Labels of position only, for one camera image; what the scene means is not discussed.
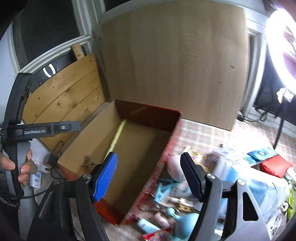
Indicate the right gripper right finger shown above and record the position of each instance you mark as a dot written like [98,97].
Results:
[243,221]

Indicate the white round massager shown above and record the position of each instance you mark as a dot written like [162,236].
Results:
[174,169]

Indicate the yellow long sachet stick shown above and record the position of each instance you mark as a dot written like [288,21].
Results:
[116,137]

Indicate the light blue cream tube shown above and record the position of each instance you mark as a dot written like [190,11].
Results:
[146,226]

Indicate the red cardboard box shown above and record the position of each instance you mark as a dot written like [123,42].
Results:
[142,150]

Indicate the blue plastic clothes clip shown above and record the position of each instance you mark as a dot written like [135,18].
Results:
[163,191]

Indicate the red pouch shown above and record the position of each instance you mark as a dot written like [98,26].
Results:
[276,166]

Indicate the blue wet wipes pack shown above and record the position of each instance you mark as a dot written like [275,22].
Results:
[258,156]

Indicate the ring light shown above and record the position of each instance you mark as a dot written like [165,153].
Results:
[277,44]

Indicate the blue baby bottle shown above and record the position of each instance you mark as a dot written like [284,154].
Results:
[184,224]

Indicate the pine plank panel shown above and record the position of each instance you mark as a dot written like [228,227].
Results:
[72,94]

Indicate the light wood board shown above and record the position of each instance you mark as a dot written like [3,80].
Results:
[190,56]

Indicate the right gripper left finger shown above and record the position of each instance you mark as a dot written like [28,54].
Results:
[53,218]

